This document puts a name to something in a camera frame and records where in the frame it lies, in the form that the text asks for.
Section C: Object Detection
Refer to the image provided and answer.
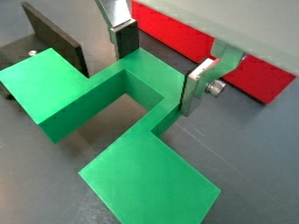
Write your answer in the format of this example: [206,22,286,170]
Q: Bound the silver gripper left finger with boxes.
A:
[95,0,139,60]

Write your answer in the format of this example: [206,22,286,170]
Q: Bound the black angle fixture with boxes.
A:
[0,1,89,77]

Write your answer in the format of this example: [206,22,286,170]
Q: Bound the red base board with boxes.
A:
[132,0,295,104]

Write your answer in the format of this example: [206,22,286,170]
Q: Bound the green bridge-shaped block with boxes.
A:
[0,49,220,224]

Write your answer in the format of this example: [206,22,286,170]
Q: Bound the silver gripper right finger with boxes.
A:
[179,38,247,116]

